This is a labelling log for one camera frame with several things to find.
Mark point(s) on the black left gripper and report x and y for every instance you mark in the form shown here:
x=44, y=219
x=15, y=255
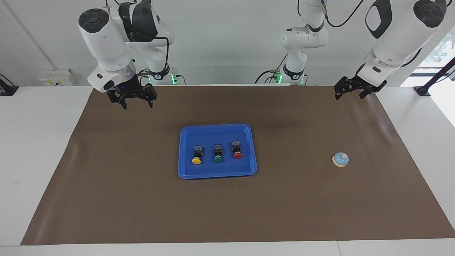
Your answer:
x=362, y=82

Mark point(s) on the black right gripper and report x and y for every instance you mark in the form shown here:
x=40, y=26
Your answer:
x=129, y=88

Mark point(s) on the light blue call bell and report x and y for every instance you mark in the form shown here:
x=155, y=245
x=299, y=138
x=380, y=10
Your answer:
x=340, y=160

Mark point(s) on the yellow push button switch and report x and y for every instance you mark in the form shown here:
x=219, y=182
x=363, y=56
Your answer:
x=196, y=160

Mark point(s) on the green push button switch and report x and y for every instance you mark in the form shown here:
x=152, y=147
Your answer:
x=218, y=159

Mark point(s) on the red push button switch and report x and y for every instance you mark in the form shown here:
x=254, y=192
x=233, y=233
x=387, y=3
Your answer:
x=237, y=155

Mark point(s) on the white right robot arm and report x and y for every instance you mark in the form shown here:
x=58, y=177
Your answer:
x=106, y=42

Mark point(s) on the blue plastic tray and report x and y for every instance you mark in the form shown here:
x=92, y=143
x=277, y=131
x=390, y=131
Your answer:
x=217, y=170

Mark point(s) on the white power strip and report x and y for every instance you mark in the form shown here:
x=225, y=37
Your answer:
x=57, y=78

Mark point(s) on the brown table mat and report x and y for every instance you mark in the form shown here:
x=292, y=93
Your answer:
x=227, y=213

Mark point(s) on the black camera stand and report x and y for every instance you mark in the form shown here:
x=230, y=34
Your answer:
x=423, y=90

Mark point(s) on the black table clamp bracket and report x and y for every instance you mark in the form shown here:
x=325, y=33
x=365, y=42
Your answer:
x=7, y=89

